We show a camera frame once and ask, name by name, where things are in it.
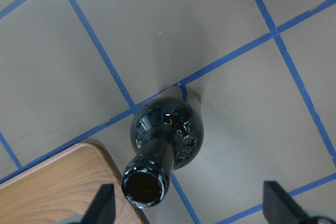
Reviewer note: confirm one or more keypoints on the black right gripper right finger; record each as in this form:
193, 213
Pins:
279, 206

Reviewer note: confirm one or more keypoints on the wooden tray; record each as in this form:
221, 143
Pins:
63, 186

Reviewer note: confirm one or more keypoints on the dark wine bottle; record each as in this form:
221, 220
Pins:
166, 134

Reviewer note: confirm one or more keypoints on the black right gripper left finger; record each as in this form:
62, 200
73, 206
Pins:
102, 208

